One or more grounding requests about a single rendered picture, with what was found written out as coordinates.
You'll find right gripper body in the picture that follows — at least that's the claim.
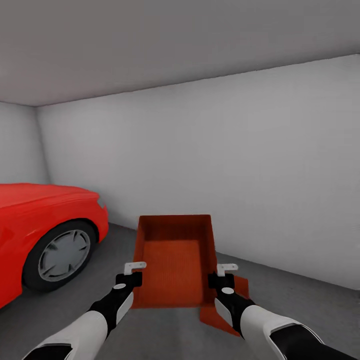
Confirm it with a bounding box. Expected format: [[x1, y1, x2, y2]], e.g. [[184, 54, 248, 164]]
[[208, 272, 241, 291]]

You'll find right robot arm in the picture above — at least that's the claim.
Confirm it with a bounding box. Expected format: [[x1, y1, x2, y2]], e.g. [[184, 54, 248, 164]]
[[208, 263, 358, 360]]

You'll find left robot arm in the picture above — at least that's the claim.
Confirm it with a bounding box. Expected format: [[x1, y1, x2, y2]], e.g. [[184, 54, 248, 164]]
[[23, 261, 147, 360]]

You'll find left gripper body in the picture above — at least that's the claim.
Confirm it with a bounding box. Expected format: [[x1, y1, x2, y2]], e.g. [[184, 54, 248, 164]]
[[115, 271, 143, 288]]

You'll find storage box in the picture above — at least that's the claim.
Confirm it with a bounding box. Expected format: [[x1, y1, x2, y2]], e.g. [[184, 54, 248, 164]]
[[131, 214, 218, 309], [200, 277, 250, 337]]

